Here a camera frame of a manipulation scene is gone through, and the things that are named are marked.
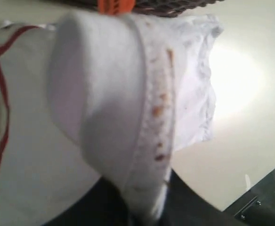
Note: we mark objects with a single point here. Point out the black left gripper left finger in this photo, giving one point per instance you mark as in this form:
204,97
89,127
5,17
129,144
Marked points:
100,206

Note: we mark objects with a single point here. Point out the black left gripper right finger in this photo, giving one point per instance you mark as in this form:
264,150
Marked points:
183,207

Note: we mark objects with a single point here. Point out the white t-shirt red lettering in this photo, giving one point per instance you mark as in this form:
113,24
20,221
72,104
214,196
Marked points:
99,94

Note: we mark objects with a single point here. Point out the dark red wicker basket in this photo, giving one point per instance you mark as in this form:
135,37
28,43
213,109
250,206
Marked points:
162,8

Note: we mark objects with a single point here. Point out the dark green table edge frame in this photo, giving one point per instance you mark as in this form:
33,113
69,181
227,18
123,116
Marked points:
257,206

